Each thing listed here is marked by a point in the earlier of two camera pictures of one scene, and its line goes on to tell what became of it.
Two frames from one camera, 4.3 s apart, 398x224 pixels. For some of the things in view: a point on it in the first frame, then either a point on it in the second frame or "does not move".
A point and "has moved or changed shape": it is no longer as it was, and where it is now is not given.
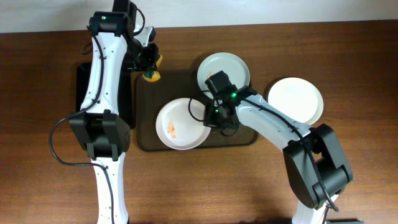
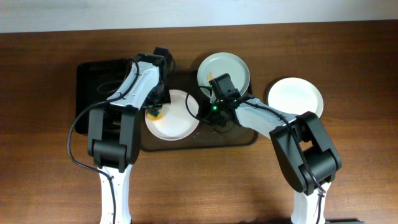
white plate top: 234,67 does not move
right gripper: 221,117 does not move
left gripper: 150,59 -> 157,106
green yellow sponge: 151,75 has moved or changed shape
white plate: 176,127 has moved or changed shape
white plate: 299,98 does not move
